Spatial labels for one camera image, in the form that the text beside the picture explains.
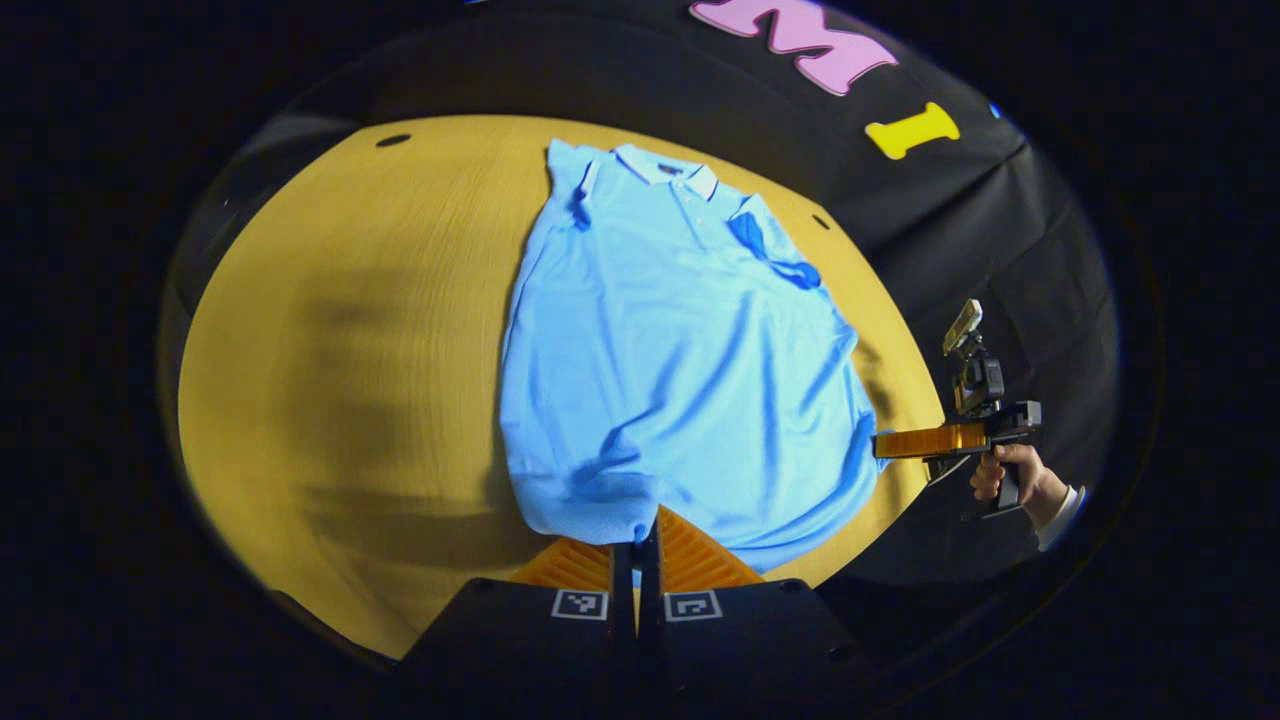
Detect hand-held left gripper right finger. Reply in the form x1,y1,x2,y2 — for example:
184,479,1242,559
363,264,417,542
638,505,871,696

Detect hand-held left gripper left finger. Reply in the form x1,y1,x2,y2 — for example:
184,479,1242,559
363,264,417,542
400,535,638,693

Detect light blue T-shirt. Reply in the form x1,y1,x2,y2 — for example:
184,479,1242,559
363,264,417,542
498,138,891,573

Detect black backdrop cloth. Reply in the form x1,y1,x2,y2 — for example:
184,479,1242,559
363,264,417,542
160,0,1121,591

